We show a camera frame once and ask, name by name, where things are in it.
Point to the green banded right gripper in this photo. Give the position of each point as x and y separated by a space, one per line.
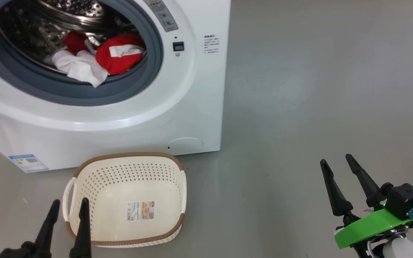
368 227

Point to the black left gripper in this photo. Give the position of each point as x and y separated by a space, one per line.
16 251

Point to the red garment with white trim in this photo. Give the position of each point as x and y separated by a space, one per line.
120 57

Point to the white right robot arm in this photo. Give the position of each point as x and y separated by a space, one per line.
402 249

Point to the cream perforated laundry basket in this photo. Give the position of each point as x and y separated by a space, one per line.
120 186

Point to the white front-load washing machine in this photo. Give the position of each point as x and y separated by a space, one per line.
120 122

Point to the steel washing machine drum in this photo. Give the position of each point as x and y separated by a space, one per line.
41 32

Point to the black door latch socket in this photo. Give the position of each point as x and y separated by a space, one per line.
178 46

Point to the blue energy label sticker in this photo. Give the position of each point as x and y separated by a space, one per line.
28 163

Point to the round drain filter cover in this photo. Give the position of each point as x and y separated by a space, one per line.
185 144

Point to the black text instruction sticker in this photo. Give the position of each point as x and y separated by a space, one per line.
212 43

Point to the grey warning sticker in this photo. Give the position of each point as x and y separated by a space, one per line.
161 14

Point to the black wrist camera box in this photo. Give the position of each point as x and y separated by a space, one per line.
405 200

